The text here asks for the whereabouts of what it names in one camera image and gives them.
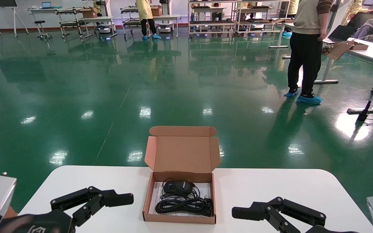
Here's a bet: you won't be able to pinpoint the coiled black power cable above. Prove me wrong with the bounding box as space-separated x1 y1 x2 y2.
155 181 214 217

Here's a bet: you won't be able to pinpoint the person beige sweater black trousers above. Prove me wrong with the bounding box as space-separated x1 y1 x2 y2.
284 0 334 105

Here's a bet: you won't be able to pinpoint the seated person yellow coat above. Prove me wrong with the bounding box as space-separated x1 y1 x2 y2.
341 0 373 26

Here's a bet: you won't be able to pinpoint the distant person yellow coat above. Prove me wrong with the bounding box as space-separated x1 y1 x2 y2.
287 0 300 17

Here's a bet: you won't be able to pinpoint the standing person yellow coat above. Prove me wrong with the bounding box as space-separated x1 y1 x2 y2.
136 0 162 40

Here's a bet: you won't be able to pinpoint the black device with cable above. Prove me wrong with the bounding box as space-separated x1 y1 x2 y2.
356 102 373 127

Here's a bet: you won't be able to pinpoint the black laptop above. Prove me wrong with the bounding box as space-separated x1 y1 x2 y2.
328 25 358 42

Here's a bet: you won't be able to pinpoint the white desk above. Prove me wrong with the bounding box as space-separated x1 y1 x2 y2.
27 6 61 15

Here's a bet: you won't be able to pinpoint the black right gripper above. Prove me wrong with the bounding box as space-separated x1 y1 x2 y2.
232 197 360 233

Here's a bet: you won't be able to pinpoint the metal shelving rack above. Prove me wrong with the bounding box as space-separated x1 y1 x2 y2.
237 0 291 36
188 0 239 38

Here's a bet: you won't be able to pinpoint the black power adapter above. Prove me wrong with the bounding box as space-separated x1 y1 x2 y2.
164 180 196 196

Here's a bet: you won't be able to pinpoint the black round stool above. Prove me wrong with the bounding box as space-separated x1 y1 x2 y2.
34 20 53 42

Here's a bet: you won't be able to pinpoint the open flat cardboard box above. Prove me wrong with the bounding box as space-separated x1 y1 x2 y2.
325 40 369 61

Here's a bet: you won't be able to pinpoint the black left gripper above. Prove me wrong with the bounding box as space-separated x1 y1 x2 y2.
0 186 134 233

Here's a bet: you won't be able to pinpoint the metal trolley cart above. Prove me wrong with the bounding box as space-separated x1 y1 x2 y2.
120 6 143 40
56 7 87 41

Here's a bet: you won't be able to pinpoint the brown cardboard storage box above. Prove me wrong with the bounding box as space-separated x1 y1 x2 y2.
142 126 221 225

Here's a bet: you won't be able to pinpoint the white printed paper manual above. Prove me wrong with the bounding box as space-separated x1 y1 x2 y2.
148 181 212 217

